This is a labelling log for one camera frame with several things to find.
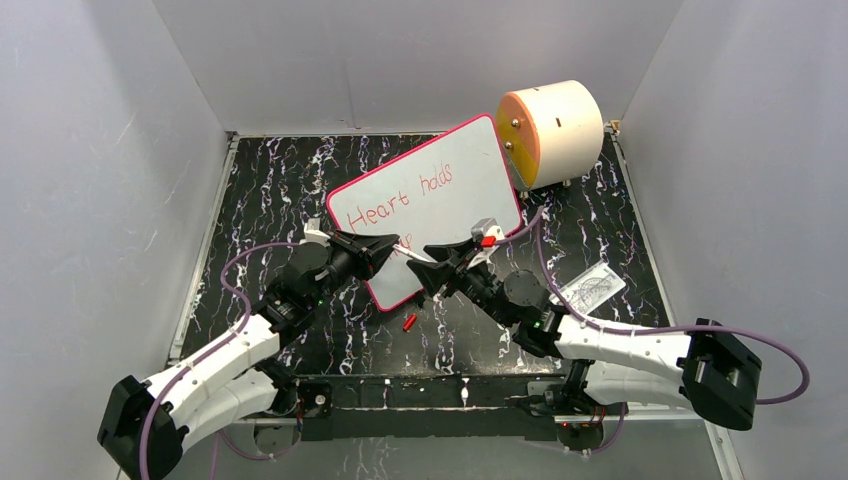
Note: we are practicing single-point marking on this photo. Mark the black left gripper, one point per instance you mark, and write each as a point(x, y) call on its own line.
point(368, 253)

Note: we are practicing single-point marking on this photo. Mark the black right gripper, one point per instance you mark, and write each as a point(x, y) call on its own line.
point(435, 274)

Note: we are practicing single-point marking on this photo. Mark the red whiteboard marker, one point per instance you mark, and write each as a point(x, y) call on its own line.
point(409, 253)

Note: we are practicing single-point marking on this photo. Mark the red marker cap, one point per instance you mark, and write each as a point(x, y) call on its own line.
point(409, 322)

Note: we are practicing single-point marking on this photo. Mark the pink-framed whiteboard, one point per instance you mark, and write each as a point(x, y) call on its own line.
point(434, 193)

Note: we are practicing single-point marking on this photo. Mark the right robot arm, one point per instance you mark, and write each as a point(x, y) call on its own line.
point(705, 369)

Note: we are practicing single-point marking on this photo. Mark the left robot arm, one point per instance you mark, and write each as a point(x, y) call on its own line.
point(148, 424)

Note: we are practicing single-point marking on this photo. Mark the white printed card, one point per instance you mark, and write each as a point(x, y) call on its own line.
point(592, 288)

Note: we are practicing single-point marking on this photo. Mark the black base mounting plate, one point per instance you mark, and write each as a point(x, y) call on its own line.
point(529, 406)

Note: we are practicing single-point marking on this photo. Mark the white cylinder with orange face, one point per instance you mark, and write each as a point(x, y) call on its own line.
point(551, 134)

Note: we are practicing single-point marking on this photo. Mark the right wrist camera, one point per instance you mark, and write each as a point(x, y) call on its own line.
point(486, 233)

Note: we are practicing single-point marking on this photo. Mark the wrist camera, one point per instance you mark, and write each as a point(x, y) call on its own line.
point(486, 233)
point(313, 234)

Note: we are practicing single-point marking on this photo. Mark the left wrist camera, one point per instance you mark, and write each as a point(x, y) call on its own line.
point(313, 234)

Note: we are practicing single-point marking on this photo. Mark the aluminium frame rail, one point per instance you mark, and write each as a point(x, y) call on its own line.
point(662, 414)

